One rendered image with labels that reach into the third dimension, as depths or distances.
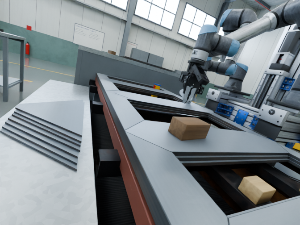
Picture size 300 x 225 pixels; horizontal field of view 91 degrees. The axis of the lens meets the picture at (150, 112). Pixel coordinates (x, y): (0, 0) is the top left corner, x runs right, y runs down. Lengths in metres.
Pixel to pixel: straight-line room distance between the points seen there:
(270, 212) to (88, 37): 9.70
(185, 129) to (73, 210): 0.29
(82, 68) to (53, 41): 8.40
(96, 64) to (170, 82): 0.86
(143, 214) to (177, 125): 0.24
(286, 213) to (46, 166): 0.46
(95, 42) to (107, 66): 8.15
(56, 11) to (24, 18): 1.46
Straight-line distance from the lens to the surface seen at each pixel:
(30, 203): 0.35
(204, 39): 0.76
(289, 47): 1.51
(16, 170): 0.41
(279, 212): 0.36
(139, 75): 1.68
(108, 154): 0.41
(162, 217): 0.23
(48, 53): 10.01
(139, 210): 0.30
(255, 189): 0.47
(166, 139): 0.40
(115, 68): 1.61
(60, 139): 0.46
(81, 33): 9.78
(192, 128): 0.43
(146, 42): 10.23
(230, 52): 0.82
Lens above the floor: 1.01
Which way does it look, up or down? 16 degrees down
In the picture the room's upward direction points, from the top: 16 degrees clockwise
